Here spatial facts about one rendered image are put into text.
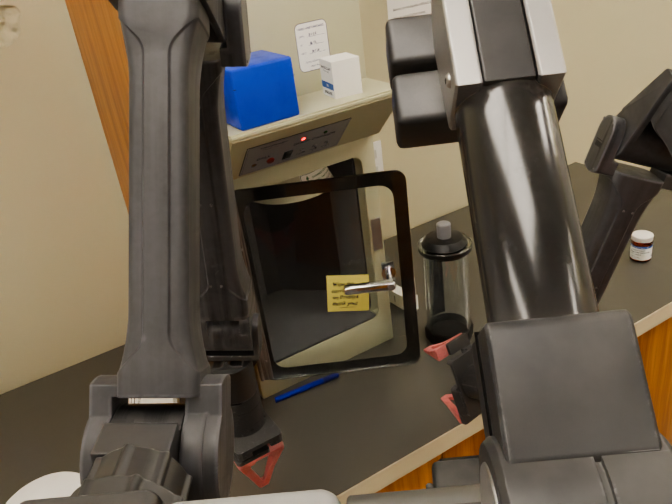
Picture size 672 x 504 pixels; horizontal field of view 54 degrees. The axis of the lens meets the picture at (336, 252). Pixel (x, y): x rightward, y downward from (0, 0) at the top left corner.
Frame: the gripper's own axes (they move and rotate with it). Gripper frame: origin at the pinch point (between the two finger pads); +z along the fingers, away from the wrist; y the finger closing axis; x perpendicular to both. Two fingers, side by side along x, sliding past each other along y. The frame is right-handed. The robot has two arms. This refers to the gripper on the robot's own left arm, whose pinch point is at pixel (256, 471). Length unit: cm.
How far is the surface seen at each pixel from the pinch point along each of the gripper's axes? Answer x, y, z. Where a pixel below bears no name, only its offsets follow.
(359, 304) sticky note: -31.8, 20.9, -3.9
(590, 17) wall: -157, 76, -28
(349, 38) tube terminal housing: -43, 33, -48
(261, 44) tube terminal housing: -26, 33, -50
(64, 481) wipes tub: 23.6, 17.6, 1.3
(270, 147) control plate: -21.3, 24.3, -36.4
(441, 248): -52, 22, -7
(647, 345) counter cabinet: -96, 5, 28
